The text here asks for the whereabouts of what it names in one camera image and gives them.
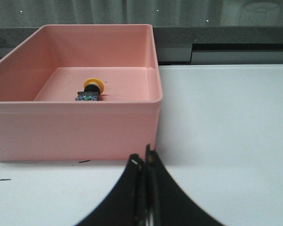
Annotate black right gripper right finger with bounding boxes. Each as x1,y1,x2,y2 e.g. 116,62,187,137
145,144,223,226

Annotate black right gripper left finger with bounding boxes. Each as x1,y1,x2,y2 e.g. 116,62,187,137
78,154,146,226

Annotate yellow push button switch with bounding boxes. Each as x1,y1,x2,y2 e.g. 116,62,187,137
75,78,105,101

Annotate pink plastic bin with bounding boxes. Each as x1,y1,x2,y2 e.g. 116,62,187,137
0,24,163,162

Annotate grey stone counter ledge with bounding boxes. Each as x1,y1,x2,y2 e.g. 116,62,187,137
0,24,283,67

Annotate grey curtain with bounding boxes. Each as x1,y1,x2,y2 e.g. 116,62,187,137
0,0,283,28

